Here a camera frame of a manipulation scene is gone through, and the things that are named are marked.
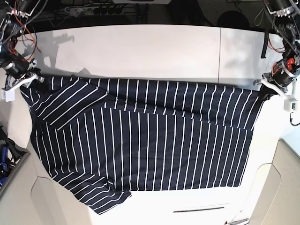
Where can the grey bin with blue items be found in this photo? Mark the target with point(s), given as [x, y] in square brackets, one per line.
[11, 157]

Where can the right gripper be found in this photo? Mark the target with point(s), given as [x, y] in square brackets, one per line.
[19, 73]

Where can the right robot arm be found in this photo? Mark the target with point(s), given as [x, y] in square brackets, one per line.
[23, 13]

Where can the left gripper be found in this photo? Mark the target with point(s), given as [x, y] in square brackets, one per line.
[283, 73]

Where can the navy white striped T-shirt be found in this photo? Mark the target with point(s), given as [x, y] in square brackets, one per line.
[102, 139]

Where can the white power strip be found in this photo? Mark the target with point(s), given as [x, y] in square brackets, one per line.
[94, 10]

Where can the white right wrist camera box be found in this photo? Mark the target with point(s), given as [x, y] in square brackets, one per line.
[8, 95]

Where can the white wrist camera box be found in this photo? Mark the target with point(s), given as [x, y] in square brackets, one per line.
[8, 95]
[291, 104]

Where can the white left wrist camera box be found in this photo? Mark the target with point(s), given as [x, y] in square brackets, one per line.
[291, 104]

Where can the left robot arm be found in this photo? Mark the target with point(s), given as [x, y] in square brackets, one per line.
[210, 41]

